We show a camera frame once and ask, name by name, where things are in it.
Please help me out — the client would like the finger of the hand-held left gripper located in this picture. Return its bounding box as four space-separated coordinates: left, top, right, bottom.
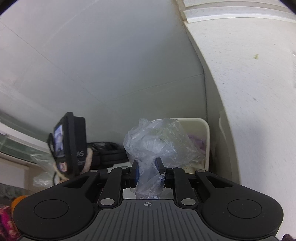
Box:
99 149 130 166

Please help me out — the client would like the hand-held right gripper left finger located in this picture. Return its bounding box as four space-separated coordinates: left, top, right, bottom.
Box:
62 160 140 207

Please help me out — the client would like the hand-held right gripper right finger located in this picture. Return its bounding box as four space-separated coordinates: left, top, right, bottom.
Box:
154 157 234 206

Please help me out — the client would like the clear plastic bag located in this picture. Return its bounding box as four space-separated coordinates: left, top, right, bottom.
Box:
123 118 206 200

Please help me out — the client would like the white plastic trash bin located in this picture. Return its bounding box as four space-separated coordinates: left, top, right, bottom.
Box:
151 117 210 174

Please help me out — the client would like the black plastic bag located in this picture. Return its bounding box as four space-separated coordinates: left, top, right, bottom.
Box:
87 141 122 152

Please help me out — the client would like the white framed cabinet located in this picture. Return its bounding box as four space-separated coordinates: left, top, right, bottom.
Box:
0 109 56 193

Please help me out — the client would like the orange round object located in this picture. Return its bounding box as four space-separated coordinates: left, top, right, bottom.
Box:
11 195 28 209

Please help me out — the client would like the magenta patterned cloth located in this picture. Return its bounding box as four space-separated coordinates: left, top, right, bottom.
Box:
0 206 18 241

